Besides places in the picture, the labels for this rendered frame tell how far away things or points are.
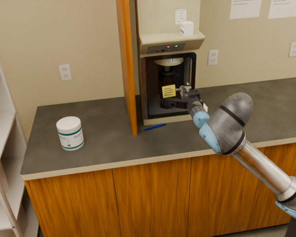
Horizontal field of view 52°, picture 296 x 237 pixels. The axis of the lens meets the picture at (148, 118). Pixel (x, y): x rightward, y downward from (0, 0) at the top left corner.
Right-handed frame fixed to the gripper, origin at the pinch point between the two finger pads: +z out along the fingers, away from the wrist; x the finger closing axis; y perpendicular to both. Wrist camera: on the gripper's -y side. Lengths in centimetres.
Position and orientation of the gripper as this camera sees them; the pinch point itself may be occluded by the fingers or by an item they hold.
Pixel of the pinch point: (180, 89)
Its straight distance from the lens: 174.2
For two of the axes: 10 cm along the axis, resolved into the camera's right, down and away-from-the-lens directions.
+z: -1.7, -5.4, 8.3
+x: -0.8, -8.3, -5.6
